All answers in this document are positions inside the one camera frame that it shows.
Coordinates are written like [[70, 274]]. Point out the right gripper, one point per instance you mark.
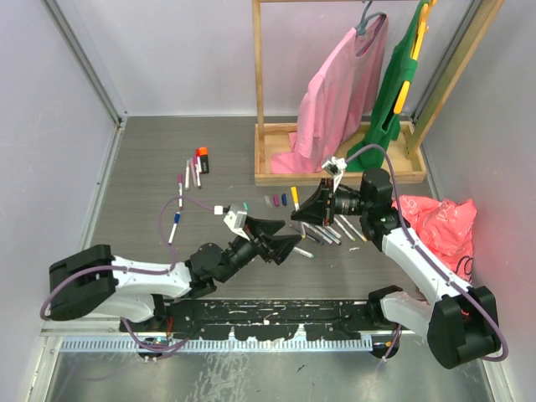
[[316, 208]]

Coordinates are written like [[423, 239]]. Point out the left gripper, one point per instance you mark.
[[275, 246]]

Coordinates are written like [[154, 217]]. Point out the blue cap white marker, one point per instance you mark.
[[329, 234]]

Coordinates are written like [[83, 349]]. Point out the purple cap white marker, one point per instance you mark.
[[318, 232]]

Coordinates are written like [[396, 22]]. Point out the white pen teal tip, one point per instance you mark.
[[303, 252]]

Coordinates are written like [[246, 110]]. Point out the dark purple pen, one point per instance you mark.
[[305, 235]]

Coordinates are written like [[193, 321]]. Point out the yellow cap white marker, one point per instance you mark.
[[295, 198]]

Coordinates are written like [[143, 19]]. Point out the orange cap white pen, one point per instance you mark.
[[358, 233]]

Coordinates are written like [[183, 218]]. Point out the blue band white pen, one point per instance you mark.
[[173, 230]]

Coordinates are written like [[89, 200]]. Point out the grey white pen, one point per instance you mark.
[[186, 175]]

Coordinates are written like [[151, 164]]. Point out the orange black highlighter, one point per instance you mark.
[[203, 159]]

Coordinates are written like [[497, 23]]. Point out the magenta cap white pen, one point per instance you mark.
[[180, 191]]

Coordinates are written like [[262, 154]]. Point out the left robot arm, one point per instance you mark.
[[96, 281]]

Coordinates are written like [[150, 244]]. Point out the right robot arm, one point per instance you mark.
[[458, 321]]

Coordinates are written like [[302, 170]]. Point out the pink white pen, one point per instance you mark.
[[194, 172]]

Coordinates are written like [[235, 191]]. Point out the wooden clothes rack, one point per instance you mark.
[[405, 154]]

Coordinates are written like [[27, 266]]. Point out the green t-shirt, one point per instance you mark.
[[385, 125]]

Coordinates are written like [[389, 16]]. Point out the pink t-shirt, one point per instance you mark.
[[339, 94]]

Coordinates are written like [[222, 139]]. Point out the red plastic bag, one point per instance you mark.
[[444, 227]]

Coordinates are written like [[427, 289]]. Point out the grey hanger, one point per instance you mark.
[[366, 17]]

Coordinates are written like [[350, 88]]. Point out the yellow hanger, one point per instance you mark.
[[422, 28]]

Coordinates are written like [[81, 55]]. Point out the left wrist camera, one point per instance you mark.
[[235, 219]]

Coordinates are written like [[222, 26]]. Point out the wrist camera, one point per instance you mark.
[[235, 219], [334, 166]]

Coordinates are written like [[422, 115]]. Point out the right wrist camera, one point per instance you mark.
[[334, 166]]

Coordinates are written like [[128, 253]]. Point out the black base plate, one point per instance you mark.
[[263, 319]]

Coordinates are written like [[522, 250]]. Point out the white slotted cable duct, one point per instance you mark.
[[124, 345]]

